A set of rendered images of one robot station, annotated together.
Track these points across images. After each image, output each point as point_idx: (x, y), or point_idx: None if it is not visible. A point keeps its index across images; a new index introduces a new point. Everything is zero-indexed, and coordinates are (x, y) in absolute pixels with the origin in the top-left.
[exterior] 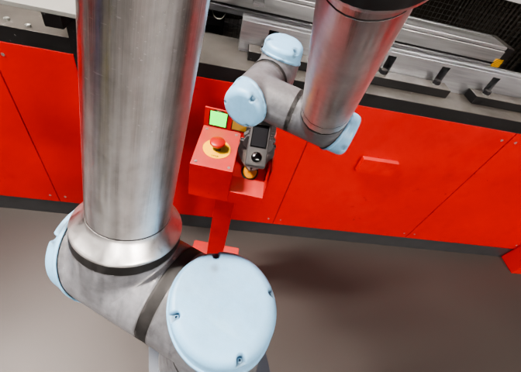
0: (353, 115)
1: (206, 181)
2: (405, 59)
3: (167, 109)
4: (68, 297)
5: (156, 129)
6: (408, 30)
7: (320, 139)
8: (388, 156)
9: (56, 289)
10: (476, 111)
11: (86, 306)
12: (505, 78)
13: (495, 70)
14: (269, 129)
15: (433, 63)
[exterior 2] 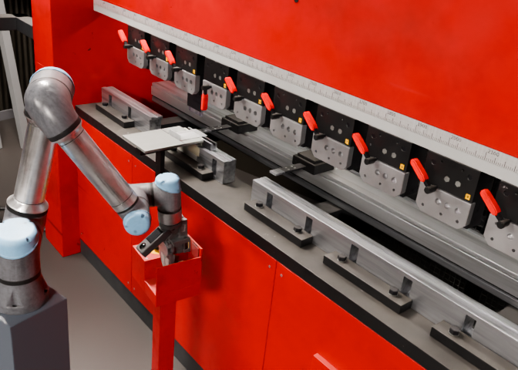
0: (136, 211)
1: (137, 265)
2: (366, 253)
3: (30, 157)
4: (70, 356)
5: (27, 162)
6: (445, 243)
7: (120, 217)
8: (341, 368)
9: (72, 347)
10: (414, 341)
11: (71, 369)
12: (482, 323)
13: (481, 311)
14: (161, 233)
15: (393, 269)
